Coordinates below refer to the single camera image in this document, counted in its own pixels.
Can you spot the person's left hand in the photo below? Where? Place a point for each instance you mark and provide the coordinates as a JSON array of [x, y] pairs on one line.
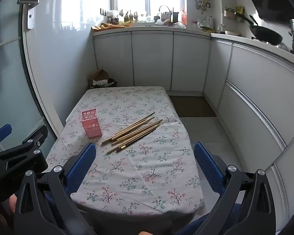
[[11, 204]]

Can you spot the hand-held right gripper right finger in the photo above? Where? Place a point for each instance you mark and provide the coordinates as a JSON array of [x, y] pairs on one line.
[[208, 166]]

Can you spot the pile of wooden chopsticks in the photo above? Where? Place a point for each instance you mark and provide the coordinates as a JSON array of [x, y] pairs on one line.
[[134, 134]]

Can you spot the black wall hook rack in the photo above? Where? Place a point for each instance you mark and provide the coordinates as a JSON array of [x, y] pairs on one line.
[[103, 11]]

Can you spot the white bowl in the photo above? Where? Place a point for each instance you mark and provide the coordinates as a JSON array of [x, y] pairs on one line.
[[231, 32]]

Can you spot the black wok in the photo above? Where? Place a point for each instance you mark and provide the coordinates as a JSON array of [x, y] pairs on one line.
[[267, 35]]

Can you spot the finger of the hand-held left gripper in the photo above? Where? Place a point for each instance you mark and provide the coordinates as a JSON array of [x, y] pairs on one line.
[[0, 133], [36, 138]]

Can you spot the yellow packet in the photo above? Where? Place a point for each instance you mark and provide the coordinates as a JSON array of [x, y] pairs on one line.
[[239, 10]]

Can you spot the red bottle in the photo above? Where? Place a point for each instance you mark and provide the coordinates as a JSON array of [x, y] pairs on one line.
[[184, 18]]

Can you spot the pink perforated chopstick holder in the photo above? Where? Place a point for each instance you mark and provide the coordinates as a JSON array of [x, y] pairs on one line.
[[92, 127]]

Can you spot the floral tablecloth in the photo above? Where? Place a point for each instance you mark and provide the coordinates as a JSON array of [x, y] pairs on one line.
[[149, 166]]

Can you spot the frosted glass door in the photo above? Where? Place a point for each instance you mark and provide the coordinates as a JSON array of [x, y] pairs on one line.
[[5, 78]]

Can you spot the brown paper bag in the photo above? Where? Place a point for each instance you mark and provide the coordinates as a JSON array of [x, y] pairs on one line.
[[99, 74]]

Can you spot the black knife block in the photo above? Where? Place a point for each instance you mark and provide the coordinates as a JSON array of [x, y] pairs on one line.
[[175, 16]]

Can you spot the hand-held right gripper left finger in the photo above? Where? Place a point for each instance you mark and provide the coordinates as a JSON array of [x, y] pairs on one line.
[[82, 162]]

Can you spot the row of condiment bottles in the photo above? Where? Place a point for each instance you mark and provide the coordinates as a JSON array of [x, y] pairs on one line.
[[128, 16]]

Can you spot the black range hood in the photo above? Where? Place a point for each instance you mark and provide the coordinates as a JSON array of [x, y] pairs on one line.
[[269, 2]]

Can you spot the brown floor mat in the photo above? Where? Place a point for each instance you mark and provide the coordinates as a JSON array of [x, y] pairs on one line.
[[191, 106]]

